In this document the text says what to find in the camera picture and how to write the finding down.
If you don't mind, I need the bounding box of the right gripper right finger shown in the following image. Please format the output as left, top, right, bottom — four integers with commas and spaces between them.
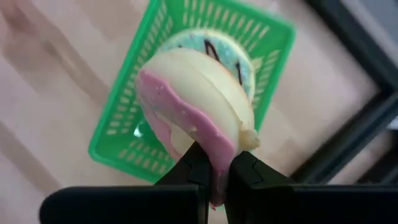
224, 151, 398, 224

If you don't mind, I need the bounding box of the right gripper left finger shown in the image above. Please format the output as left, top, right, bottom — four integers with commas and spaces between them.
39, 141, 215, 224

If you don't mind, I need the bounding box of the orange donut with pink frosting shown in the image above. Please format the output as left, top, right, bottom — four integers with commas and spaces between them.
136, 47, 261, 208

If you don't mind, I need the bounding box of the green plastic basket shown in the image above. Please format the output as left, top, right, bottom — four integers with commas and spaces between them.
88, 0, 297, 184

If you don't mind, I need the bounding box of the green frosted donut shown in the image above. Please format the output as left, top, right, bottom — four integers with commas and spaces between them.
157, 28, 256, 110

